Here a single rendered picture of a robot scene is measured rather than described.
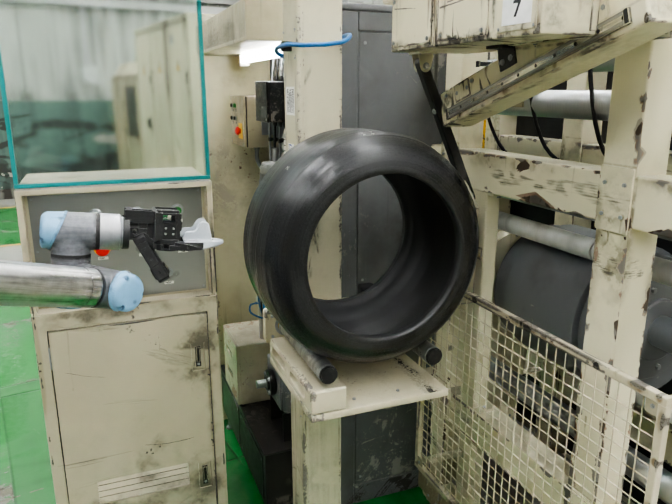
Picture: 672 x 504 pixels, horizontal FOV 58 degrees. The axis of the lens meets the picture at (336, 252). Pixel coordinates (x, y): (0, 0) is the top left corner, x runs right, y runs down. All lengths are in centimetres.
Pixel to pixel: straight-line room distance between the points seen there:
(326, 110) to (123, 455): 129
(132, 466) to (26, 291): 122
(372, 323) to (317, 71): 69
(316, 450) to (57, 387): 82
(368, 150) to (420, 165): 13
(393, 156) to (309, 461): 104
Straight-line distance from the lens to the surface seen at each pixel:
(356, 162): 133
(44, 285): 113
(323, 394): 146
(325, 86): 169
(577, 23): 130
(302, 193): 130
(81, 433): 217
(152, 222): 133
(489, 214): 192
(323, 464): 203
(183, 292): 206
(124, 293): 121
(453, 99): 172
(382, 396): 156
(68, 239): 131
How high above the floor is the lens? 154
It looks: 15 degrees down
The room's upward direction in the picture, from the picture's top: straight up
